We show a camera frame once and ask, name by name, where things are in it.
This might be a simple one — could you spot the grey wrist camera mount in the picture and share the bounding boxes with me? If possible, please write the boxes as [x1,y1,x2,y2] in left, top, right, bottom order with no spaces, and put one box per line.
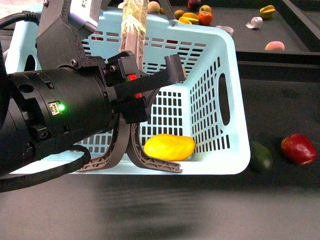
[36,0,104,70]

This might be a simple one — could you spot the green avocado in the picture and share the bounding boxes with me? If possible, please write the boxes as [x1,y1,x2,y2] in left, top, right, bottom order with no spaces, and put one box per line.
[249,141,273,173]

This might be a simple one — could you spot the yellow star fruit pair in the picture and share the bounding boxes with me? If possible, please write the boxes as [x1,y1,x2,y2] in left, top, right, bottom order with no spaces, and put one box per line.
[178,12,199,25]

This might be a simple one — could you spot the black display tray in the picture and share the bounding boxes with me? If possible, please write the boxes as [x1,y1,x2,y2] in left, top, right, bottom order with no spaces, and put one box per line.
[109,0,320,66]

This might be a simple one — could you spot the peach at tray edge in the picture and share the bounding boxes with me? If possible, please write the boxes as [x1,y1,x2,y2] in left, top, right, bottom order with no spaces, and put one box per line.
[264,41,285,51]

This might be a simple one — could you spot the brown kiwi left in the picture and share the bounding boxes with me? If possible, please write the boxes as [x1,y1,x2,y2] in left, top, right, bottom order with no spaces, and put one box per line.
[159,7,165,15]

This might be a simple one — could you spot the peach fruit left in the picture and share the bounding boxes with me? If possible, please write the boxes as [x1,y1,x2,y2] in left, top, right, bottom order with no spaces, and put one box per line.
[147,1,161,14]

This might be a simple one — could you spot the grey basket handle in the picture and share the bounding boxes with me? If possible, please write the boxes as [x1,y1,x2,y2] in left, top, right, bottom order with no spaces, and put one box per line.
[79,0,185,173]

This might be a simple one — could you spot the brown kiwi right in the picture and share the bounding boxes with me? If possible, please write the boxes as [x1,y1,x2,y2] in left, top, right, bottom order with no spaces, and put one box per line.
[174,9,185,20]

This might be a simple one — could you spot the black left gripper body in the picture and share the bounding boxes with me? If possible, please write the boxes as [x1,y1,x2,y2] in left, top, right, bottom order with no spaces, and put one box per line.
[7,51,139,145]

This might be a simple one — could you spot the red wax apple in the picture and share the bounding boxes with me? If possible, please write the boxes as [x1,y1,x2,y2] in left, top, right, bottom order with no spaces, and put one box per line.
[280,133,318,165]

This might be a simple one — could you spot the yellow star fruit right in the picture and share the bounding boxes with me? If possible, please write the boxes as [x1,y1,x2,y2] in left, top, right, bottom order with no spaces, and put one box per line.
[259,5,277,19]

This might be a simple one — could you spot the brown kiwi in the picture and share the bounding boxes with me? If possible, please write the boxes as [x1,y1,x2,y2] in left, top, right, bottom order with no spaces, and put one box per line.
[174,9,185,20]
[159,7,165,15]

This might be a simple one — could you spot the green red mango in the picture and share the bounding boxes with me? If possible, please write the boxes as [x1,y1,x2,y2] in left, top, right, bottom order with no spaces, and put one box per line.
[199,5,213,13]

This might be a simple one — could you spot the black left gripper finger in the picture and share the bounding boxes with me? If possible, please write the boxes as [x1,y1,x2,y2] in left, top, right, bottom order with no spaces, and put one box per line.
[113,54,186,94]
[106,118,130,168]

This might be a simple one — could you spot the dark red fruit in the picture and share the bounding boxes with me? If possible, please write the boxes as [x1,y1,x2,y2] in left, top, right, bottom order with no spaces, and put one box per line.
[187,0,202,10]

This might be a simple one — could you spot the yellow mango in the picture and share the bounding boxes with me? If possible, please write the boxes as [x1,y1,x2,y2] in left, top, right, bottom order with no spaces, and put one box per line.
[143,133,196,162]

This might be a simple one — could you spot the light blue plastic basket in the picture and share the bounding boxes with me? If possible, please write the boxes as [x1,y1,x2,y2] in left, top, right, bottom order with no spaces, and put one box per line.
[5,7,250,175]

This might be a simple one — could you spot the white curled tape strip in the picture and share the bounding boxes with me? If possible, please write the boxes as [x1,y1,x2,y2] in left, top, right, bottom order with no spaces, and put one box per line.
[245,17,263,29]

